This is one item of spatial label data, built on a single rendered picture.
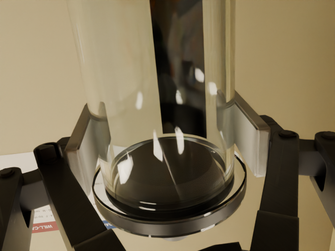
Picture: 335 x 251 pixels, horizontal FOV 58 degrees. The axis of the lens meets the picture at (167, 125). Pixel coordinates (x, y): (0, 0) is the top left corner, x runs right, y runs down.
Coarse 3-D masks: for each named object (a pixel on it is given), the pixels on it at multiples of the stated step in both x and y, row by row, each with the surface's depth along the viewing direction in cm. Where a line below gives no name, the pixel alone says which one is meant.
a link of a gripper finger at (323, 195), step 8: (320, 136) 14; (328, 136) 14; (320, 144) 14; (328, 144) 14; (320, 152) 14; (328, 152) 13; (328, 160) 13; (328, 168) 13; (312, 176) 15; (328, 176) 13; (320, 184) 14; (328, 184) 13; (320, 192) 14; (328, 192) 13; (328, 200) 13; (328, 208) 13
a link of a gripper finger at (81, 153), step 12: (84, 108) 20; (84, 120) 18; (72, 132) 17; (84, 132) 17; (72, 144) 15; (84, 144) 16; (72, 156) 15; (84, 156) 16; (96, 156) 19; (72, 168) 15; (84, 168) 16; (84, 180) 16
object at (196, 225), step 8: (240, 200) 19; (224, 208) 18; (232, 208) 18; (104, 216) 19; (112, 216) 18; (208, 216) 17; (216, 216) 17; (224, 216) 18; (120, 224) 18; (128, 224) 17; (136, 224) 17; (144, 224) 17; (176, 224) 17; (184, 224) 17; (192, 224) 17; (200, 224) 17; (208, 224) 17; (136, 232) 17; (144, 232) 17; (152, 232) 17; (160, 232) 17; (168, 232) 17; (176, 232) 17; (184, 232) 17
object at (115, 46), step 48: (96, 0) 13; (144, 0) 13; (192, 0) 13; (96, 48) 14; (144, 48) 14; (192, 48) 14; (96, 96) 16; (144, 96) 15; (192, 96) 15; (96, 144) 19; (144, 144) 16; (192, 144) 16; (96, 192) 19; (144, 192) 17; (192, 192) 17; (240, 192) 19
